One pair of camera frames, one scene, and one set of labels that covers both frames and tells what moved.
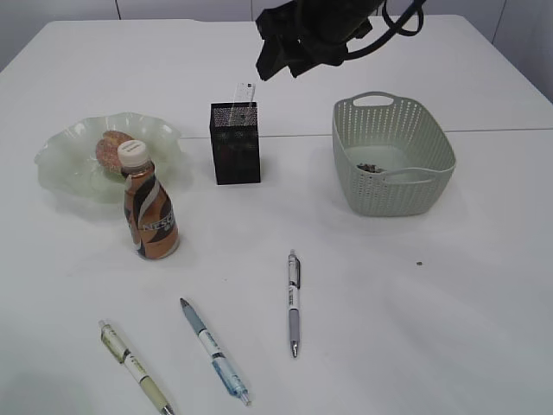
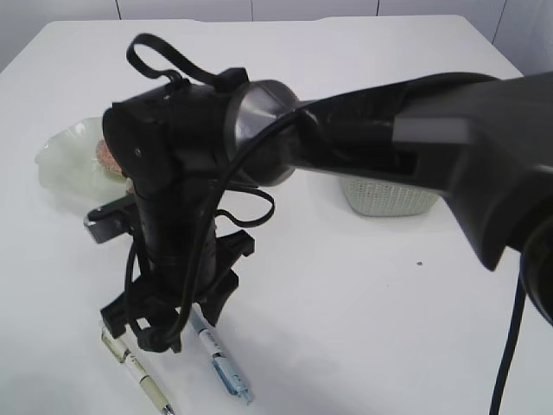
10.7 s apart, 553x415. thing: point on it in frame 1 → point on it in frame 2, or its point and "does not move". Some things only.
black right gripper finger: x=274 y=57 → x=159 y=339
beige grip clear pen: x=117 y=347 does not move
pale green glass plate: x=67 y=166 does not move
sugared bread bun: x=106 y=150 does not move
